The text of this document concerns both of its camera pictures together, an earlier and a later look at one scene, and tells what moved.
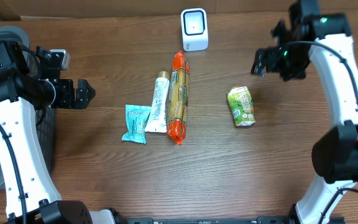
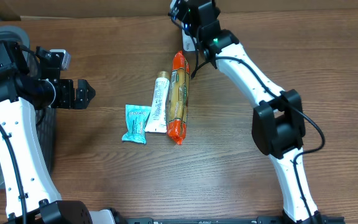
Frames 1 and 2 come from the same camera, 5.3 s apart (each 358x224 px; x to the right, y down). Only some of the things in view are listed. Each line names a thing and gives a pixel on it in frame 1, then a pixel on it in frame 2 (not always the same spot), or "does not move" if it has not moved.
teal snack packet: x=137 y=116 does not move
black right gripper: x=266 y=60 to x=178 y=8
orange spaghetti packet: x=176 y=125 does not move
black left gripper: x=74 y=93 does not move
